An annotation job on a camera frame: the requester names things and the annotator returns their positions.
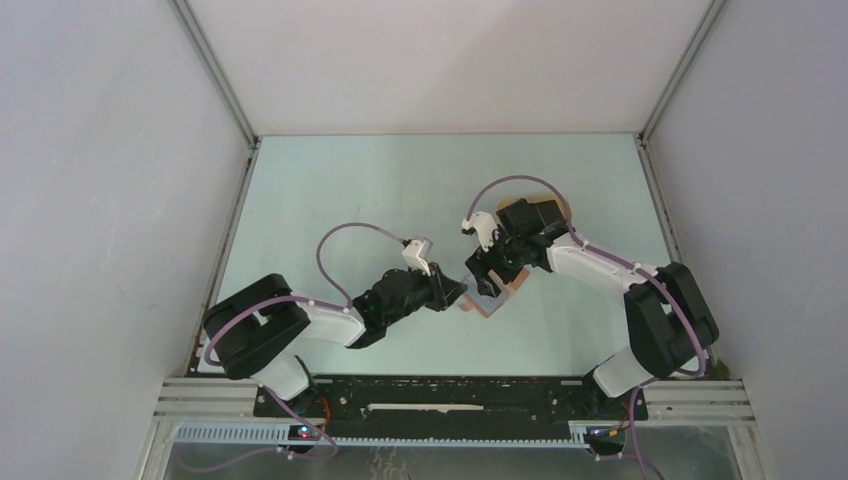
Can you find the beige oval tray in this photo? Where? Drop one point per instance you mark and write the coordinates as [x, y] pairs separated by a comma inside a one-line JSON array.
[[533, 211]]

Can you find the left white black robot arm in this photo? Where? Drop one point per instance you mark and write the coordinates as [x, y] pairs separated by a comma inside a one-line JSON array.
[[249, 332]]

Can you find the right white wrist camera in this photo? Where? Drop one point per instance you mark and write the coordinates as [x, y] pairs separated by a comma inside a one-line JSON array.
[[484, 226]]

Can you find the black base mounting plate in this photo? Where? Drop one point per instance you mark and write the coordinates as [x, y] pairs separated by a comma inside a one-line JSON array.
[[465, 407]]

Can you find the white slotted cable duct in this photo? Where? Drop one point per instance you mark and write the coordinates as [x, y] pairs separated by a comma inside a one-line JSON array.
[[285, 434]]

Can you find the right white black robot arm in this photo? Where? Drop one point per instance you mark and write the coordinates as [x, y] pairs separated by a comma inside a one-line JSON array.
[[669, 324]]

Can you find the aluminium frame rail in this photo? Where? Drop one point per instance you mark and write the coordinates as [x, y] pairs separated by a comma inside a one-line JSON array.
[[665, 403]]

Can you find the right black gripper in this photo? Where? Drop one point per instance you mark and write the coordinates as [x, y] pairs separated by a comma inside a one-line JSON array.
[[482, 262]]

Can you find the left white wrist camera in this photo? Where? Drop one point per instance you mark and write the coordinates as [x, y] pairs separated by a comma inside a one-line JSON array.
[[415, 254]]

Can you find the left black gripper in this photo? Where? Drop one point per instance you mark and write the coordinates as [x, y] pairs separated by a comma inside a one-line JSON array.
[[446, 289]]

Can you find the orange leather card holder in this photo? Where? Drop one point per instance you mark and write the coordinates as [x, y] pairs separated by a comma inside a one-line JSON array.
[[475, 302]]

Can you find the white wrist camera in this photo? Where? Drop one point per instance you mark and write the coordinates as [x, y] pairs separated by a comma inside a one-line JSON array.
[[484, 226], [415, 254]]

